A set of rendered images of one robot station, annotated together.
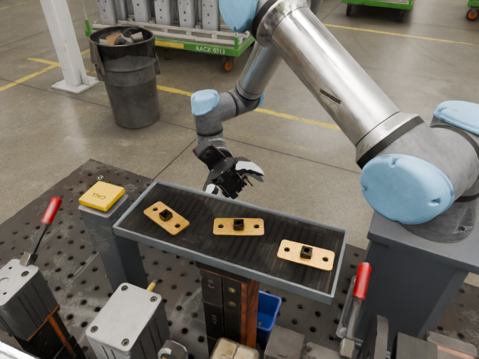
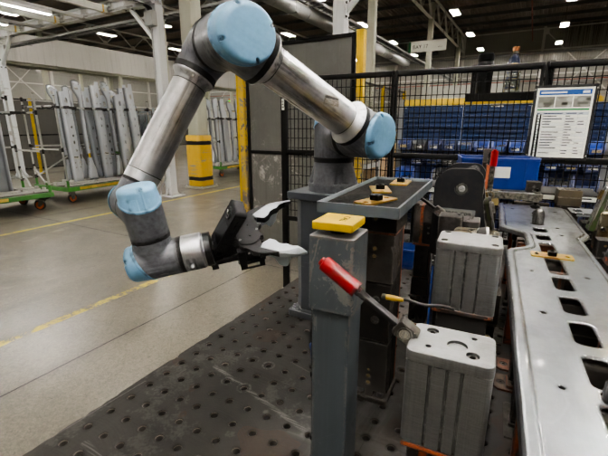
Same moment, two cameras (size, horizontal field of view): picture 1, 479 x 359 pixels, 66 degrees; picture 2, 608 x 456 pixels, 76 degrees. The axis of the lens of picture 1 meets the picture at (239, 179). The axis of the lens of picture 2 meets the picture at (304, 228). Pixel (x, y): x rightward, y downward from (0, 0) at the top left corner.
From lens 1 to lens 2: 1.02 m
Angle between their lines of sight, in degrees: 78
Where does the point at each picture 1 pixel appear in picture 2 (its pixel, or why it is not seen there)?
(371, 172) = (375, 128)
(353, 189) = (52, 393)
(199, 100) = (151, 188)
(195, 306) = (308, 418)
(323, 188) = (19, 422)
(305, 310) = not seen: hidden behind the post
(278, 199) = not seen: outside the picture
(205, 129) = (165, 227)
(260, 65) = (177, 135)
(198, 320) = not seen: hidden behind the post
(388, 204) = (383, 145)
